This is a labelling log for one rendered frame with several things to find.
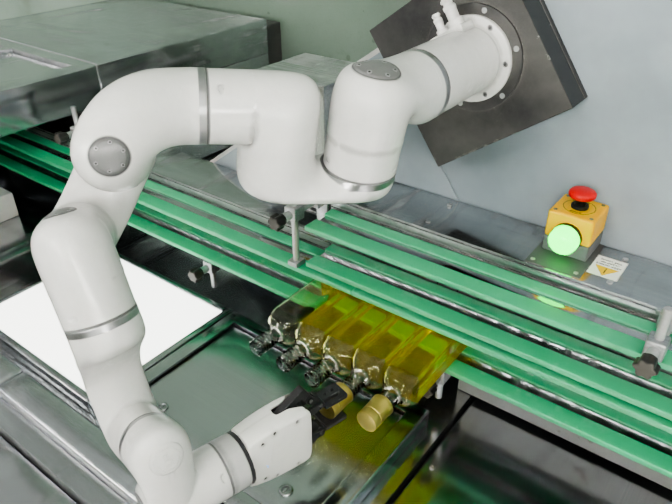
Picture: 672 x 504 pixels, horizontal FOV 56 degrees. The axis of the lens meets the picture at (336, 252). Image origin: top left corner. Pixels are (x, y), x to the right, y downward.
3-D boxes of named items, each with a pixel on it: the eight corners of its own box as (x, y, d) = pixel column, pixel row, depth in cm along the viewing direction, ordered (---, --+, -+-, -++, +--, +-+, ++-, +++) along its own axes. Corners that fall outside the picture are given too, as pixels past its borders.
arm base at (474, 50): (415, 18, 97) (355, 39, 87) (483, -23, 88) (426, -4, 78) (456, 111, 100) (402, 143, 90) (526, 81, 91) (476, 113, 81)
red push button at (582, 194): (561, 210, 96) (565, 190, 95) (570, 200, 99) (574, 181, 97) (587, 218, 94) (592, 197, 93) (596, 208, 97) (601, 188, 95)
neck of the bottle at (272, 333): (269, 337, 108) (249, 352, 105) (267, 323, 106) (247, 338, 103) (282, 344, 106) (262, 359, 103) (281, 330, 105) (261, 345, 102)
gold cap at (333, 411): (334, 395, 97) (316, 412, 94) (334, 378, 95) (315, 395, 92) (353, 405, 95) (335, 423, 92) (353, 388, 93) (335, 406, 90)
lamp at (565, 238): (549, 244, 98) (542, 252, 96) (555, 219, 96) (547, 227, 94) (578, 253, 96) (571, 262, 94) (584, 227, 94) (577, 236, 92)
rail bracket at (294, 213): (314, 245, 123) (270, 274, 114) (311, 165, 114) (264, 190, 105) (326, 250, 121) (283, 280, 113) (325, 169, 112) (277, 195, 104)
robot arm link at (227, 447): (237, 514, 83) (255, 502, 85) (231, 469, 78) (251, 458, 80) (209, 476, 88) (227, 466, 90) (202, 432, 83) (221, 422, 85)
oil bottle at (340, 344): (388, 306, 118) (316, 369, 104) (389, 281, 115) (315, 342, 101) (414, 317, 115) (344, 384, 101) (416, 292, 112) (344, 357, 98)
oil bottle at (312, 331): (363, 294, 121) (289, 354, 107) (363, 270, 118) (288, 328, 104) (387, 305, 118) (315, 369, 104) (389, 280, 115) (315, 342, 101)
